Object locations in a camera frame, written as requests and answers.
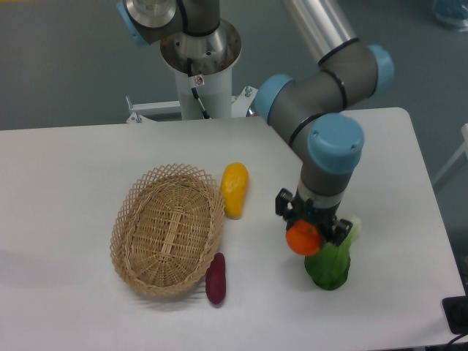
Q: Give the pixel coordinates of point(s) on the blue bag in corner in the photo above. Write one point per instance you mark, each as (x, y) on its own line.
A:
(451, 13)

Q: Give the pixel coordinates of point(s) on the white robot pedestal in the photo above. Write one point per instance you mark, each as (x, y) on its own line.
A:
(203, 72)

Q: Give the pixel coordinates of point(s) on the woven wicker basket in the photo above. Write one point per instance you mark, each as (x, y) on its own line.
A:
(168, 230)

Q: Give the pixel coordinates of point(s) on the orange fruit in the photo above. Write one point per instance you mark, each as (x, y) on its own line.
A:
(303, 238)

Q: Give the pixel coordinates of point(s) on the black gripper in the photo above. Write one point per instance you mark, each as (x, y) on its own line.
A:
(292, 209)

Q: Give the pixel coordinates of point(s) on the black device at table edge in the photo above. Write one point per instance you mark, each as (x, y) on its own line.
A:
(455, 309)

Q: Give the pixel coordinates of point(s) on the yellow mango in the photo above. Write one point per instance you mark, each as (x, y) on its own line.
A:
(234, 185)

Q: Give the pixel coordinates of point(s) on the purple sweet potato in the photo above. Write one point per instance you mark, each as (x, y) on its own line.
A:
(215, 280)

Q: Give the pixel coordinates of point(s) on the white frame at right edge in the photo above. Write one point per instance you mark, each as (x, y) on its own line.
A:
(454, 163)

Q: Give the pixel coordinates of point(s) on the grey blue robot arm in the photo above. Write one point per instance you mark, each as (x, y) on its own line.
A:
(308, 115)

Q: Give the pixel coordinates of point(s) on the green bok choy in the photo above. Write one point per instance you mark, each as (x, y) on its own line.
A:
(330, 266)

